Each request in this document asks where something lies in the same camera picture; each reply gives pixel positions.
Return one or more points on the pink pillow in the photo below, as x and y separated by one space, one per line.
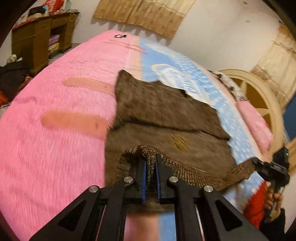
254 122

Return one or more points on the folded cloths stack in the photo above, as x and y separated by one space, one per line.
54 44

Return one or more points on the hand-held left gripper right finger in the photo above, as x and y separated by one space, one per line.
158 178

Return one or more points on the brown knitted sweater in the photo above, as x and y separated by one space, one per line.
166 115

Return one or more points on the red knitted garment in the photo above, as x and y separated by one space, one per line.
254 206

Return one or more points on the person's right hand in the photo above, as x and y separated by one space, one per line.
271 199

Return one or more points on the beige patterned curtain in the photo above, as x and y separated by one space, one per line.
148 16
277 64

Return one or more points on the dark clothes pile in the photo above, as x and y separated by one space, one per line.
12 77

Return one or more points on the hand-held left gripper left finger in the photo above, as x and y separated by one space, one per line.
143 178

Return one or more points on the person's right forearm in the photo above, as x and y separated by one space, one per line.
274 226

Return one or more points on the red box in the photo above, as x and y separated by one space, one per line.
54 5

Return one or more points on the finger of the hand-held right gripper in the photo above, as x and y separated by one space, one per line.
260 165

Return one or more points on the black bag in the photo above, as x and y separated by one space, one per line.
37 10

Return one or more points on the cream round headboard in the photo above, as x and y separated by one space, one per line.
261 97

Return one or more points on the brown wooden desk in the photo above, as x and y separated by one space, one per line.
32 41

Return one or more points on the pink and blue printed blanket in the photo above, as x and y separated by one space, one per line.
57 129

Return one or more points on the white patterned cloth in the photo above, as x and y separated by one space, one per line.
231 84

